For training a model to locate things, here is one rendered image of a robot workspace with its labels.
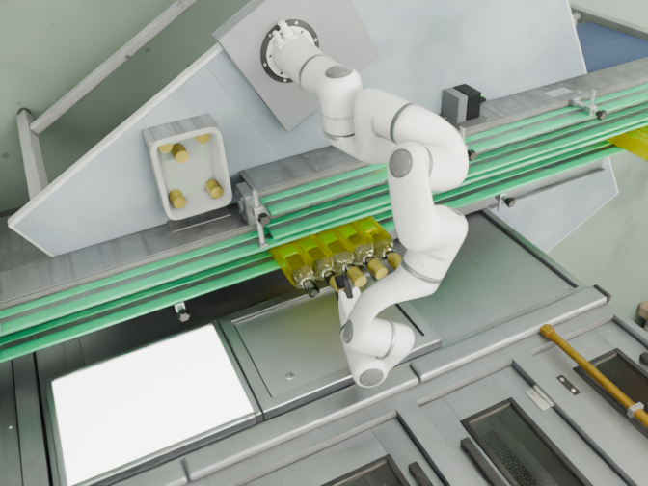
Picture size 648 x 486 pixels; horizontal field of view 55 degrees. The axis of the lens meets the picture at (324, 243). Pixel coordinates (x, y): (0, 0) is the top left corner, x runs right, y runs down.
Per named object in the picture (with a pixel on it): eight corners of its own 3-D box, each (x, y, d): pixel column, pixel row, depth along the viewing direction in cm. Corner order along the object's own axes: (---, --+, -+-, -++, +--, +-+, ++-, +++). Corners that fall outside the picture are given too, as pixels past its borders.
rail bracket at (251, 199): (248, 232, 164) (264, 258, 155) (238, 177, 154) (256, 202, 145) (258, 229, 165) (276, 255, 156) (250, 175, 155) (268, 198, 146)
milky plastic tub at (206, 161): (160, 206, 164) (169, 223, 158) (140, 129, 151) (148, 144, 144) (224, 188, 170) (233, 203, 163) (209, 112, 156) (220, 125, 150)
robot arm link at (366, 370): (382, 335, 119) (423, 343, 122) (368, 299, 127) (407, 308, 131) (347, 389, 126) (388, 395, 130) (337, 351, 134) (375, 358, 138)
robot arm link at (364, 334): (433, 260, 124) (388, 344, 132) (376, 245, 119) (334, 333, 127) (450, 283, 117) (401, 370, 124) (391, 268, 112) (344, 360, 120)
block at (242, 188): (237, 214, 169) (246, 228, 163) (232, 184, 163) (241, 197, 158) (250, 210, 170) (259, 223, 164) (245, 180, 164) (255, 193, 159)
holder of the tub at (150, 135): (165, 222, 168) (172, 237, 162) (141, 129, 151) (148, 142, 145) (226, 204, 173) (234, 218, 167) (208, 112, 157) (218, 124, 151)
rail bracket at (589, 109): (565, 105, 192) (598, 121, 182) (569, 83, 188) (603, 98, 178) (575, 102, 193) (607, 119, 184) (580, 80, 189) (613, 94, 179)
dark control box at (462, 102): (441, 113, 189) (457, 123, 183) (442, 88, 184) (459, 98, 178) (463, 107, 191) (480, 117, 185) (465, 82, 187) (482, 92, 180)
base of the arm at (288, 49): (250, 37, 146) (276, 60, 135) (292, 4, 146) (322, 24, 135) (282, 86, 157) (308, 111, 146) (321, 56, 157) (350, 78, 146)
